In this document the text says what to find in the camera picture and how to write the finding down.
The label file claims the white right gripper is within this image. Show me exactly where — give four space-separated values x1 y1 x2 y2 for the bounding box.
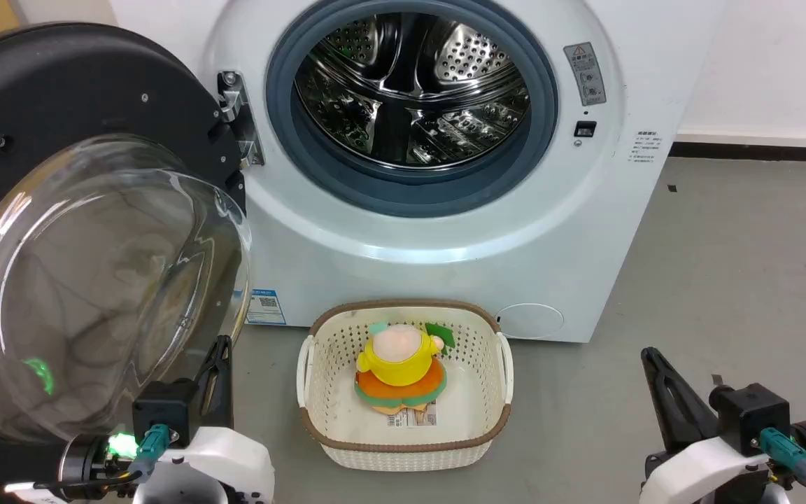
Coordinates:
639 346 771 504

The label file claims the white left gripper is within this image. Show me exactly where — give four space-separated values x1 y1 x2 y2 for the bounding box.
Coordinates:
134 335 276 504

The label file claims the black round glass washer door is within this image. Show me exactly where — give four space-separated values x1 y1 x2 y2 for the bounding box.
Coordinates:
0 22 254 504

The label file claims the white front-load washing machine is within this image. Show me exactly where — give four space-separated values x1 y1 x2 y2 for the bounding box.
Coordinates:
108 0 727 344

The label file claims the metal door hinge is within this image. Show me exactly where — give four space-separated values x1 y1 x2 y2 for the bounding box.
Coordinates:
217 70 266 168

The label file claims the blue white QR label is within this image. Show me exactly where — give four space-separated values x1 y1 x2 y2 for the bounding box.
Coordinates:
245 288 288 327

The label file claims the round white filter cover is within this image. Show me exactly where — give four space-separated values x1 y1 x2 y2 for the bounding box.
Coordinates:
497 302 565 341

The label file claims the yellow orange plush doll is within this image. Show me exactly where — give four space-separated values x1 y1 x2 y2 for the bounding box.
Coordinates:
353 321 457 416

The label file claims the white paper doll tag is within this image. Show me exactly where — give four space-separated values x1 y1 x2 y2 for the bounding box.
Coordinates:
386 406 439 428

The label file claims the white perforated laundry basket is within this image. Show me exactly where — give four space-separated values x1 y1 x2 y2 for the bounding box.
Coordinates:
295 299 515 472

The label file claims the small printed text sticker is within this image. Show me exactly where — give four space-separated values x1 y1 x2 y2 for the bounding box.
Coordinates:
628 129 665 164

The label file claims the grey warning sticker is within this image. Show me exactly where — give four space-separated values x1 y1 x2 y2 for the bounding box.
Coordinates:
562 41 609 108

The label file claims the steel perforated washer drum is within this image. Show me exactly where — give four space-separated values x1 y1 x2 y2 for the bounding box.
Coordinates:
294 10 534 169

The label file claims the teal plug black left cable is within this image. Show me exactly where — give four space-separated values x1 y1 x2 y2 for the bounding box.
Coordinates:
31 423 171 489

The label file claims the teal plug black cable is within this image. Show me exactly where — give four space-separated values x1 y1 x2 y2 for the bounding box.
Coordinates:
758 427 806 504
31 423 171 489

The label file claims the teal plug black right cable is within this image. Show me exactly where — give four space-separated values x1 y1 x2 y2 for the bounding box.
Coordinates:
758 427 806 504

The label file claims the black wall baseboard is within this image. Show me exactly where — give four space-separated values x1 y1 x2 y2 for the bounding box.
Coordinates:
669 141 806 165

